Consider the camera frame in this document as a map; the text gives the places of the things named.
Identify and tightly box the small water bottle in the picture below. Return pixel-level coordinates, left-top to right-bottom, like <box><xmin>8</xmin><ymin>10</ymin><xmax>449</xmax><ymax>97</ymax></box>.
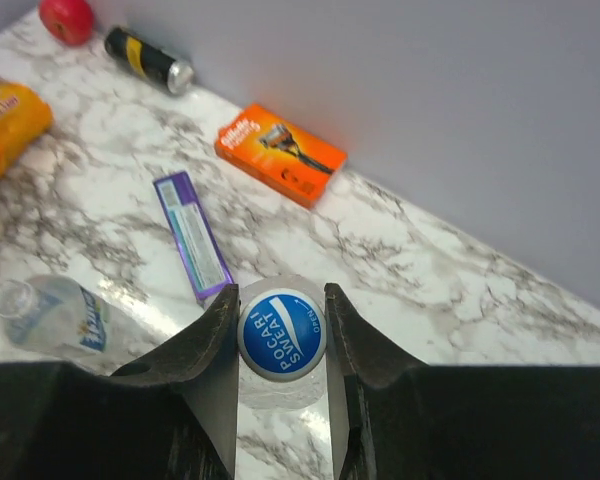
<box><xmin>0</xmin><ymin>275</ymin><xmax>152</xmax><ymax>364</ymax></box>

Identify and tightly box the blue white bottle cap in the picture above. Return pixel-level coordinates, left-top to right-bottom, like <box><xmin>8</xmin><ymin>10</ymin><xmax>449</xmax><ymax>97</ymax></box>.
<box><xmin>237</xmin><ymin>288</ymin><xmax>327</xmax><ymax>383</ymax></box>

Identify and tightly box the orange snack bag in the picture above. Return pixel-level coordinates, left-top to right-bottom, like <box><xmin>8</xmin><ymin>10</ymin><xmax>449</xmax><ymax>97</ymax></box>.
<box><xmin>0</xmin><ymin>77</ymin><xmax>53</xmax><ymax>178</ymax></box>

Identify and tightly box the orange razor box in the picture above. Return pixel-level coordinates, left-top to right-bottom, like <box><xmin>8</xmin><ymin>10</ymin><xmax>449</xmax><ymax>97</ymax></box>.
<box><xmin>214</xmin><ymin>104</ymin><xmax>348</xmax><ymax>209</ymax></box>

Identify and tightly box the black gold can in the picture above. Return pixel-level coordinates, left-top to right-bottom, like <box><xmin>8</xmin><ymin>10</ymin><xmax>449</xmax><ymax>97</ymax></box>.
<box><xmin>104</xmin><ymin>26</ymin><xmax>195</xmax><ymax>95</ymax></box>

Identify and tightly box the large clear plastic bottle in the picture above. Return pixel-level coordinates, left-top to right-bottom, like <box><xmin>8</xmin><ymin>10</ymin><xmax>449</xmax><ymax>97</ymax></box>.
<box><xmin>240</xmin><ymin>275</ymin><xmax>326</xmax><ymax>410</ymax></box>

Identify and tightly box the red apple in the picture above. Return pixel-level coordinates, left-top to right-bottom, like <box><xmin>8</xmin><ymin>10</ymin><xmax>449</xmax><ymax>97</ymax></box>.
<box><xmin>38</xmin><ymin>0</ymin><xmax>95</xmax><ymax>47</ymax></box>

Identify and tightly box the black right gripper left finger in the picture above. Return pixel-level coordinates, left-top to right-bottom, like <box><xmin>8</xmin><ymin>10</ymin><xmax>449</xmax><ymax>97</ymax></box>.
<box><xmin>0</xmin><ymin>285</ymin><xmax>240</xmax><ymax>479</ymax></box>

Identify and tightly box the purple toothpaste box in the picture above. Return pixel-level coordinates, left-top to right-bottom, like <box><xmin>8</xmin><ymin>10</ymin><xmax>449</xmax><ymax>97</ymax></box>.
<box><xmin>153</xmin><ymin>171</ymin><xmax>233</xmax><ymax>307</ymax></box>

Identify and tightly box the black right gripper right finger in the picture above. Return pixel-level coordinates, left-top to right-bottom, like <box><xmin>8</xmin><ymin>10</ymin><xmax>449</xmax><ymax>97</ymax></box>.
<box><xmin>324</xmin><ymin>283</ymin><xmax>600</xmax><ymax>479</ymax></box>

